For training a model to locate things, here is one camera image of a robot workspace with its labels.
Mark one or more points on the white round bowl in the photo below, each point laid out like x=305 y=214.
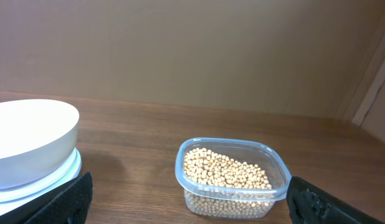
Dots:
x=36 y=138

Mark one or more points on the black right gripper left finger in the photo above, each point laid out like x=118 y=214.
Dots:
x=68 y=203

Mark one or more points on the clear plastic container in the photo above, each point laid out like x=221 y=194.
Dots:
x=253 y=153

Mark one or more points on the pile of yellow soybeans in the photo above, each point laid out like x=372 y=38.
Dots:
x=216 y=170

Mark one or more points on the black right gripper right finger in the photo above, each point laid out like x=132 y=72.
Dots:
x=309 y=204

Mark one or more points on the white digital kitchen scale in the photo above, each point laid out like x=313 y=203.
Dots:
x=15 y=197

